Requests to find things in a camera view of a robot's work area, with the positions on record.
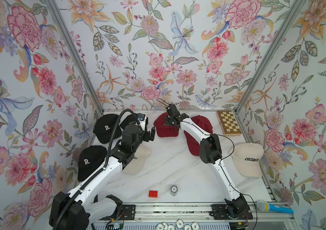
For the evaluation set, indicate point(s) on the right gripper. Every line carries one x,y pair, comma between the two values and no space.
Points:
166,118

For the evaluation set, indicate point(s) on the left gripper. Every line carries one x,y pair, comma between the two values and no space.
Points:
146,136

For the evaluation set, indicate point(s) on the red cap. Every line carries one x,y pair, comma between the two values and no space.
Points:
195,129
162,130

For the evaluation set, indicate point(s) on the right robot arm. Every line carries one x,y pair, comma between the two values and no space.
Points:
210,152

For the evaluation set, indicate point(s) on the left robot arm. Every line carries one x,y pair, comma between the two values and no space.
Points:
77,210

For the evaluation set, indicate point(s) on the cream cap left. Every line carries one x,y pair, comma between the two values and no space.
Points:
138,163

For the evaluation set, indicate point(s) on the cream cap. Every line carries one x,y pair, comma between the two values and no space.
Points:
246,158
138,163

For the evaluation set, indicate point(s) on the black cap back middle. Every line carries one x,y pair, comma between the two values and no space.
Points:
130,119

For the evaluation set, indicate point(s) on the black cap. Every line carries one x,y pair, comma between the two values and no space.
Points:
130,119
104,127
90,160

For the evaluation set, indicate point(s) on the black cap back left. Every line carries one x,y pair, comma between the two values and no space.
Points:
104,127

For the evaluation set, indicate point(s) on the wooden chess board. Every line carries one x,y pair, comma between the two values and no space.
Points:
228,123

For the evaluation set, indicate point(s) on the small glass jar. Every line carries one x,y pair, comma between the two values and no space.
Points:
173,190

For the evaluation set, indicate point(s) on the red plastic block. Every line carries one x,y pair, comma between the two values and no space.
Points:
153,194

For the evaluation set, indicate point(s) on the black cap front left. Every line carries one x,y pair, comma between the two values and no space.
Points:
90,160

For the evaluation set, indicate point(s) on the cream cap right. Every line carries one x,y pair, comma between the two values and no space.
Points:
246,158

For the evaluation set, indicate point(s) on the poker chips row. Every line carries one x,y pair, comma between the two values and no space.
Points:
178,225

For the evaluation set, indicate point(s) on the blue microphone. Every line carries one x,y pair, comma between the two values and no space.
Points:
266,207

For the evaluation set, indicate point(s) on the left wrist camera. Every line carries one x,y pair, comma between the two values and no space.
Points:
143,121

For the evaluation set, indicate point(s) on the aluminium front rail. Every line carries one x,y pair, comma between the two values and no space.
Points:
197,212

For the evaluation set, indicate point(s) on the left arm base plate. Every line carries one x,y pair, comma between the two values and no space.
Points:
125,212

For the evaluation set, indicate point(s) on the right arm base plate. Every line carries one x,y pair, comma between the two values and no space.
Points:
223,212

